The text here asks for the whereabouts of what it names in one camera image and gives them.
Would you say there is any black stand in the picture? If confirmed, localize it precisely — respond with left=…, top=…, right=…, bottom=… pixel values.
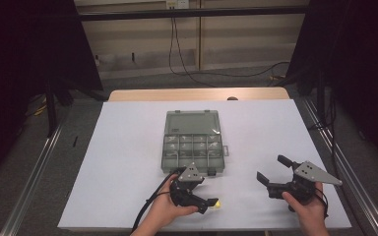
left=43, top=82, right=61, bottom=139

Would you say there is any person's right hand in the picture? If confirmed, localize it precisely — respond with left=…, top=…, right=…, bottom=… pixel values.
left=281, top=181, right=327, bottom=231

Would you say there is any hand-held gripper cable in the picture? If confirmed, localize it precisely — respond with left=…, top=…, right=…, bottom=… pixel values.
left=131, top=166, right=187, bottom=235
left=314, top=186, right=330, bottom=220

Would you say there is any black hanging cable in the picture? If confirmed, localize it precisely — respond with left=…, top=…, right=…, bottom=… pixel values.
left=167, top=18, right=218, bottom=89
left=173, top=18, right=291, bottom=79

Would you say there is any black floor cable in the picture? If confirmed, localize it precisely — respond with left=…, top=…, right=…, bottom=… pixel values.
left=308, top=91, right=370, bottom=236

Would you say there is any white wall socket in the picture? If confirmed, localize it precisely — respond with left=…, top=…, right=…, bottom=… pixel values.
left=165, top=0, right=190, bottom=10

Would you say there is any right hand-held gripper cable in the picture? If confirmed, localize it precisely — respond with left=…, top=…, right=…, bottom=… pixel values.
left=314, top=186, right=330, bottom=220

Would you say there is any white table mat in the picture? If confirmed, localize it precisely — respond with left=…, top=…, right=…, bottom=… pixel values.
left=57, top=99, right=352, bottom=230

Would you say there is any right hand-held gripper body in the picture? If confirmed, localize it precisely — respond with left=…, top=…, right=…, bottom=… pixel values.
left=277, top=160, right=344, bottom=207

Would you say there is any person's left hand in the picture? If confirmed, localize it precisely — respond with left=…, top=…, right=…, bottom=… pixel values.
left=146, top=175, right=200, bottom=231

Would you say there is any metal floor rail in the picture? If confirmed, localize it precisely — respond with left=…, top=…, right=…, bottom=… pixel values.
left=303, top=97, right=378, bottom=236
left=0, top=121, right=65, bottom=236

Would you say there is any left hand-held gripper cable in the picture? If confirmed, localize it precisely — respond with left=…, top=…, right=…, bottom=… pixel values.
left=131, top=166, right=187, bottom=235

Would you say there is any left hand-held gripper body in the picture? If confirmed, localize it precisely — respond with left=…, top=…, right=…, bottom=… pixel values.
left=169, top=161, right=208, bottom=208

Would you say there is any yellow floor cable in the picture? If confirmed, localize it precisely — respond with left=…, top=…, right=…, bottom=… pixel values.
left=32, top=103, right=49, bottom=118

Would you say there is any black curtain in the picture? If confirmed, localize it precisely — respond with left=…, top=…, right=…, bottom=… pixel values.
left=286, top=0, right=378, bottom=173
left=0, top=0, right=104, bottom=186

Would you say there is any black horizontal bar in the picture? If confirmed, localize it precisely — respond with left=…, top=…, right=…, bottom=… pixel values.
left=78, top=5, right=309, bottom=23

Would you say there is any grey transparent compartment box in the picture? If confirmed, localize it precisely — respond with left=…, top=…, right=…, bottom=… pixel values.
left=160, top=109, right=230, bottom=178

